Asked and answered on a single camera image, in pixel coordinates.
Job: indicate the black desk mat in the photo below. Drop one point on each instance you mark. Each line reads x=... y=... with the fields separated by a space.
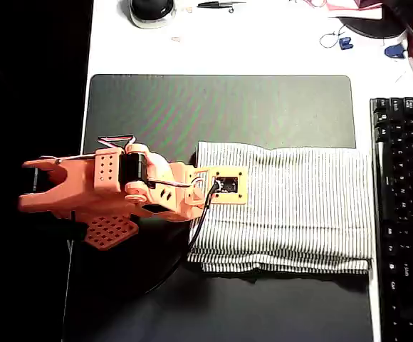
x=228 y=107

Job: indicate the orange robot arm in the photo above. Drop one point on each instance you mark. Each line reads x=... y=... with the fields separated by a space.
x=78 y=185

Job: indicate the black round pad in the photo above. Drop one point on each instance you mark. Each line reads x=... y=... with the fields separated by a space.
x=370 y=28

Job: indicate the black pen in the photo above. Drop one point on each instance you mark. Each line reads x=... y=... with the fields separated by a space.
x=210 y=4

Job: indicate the pink paper sheet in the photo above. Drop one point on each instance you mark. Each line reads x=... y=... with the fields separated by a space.
x=352 y=9

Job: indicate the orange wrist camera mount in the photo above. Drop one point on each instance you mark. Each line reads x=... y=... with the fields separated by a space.
x=228 y=172

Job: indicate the blue plastic piece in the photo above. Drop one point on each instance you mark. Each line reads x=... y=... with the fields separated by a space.
x=393 y=51

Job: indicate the small clear plastic scrap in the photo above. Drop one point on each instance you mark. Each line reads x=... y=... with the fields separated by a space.
x=176 y=38
x=188 y=9

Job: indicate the black keyboard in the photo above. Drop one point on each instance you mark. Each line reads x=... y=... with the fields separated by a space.
x=406 y=178

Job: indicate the striped grey white cloth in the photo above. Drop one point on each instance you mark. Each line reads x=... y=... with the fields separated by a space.
x=299 y=213

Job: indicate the blue plastic clip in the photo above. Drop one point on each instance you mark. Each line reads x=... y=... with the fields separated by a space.
x=344 y=43

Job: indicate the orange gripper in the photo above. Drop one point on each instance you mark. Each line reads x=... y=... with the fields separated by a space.
x=189 y=210

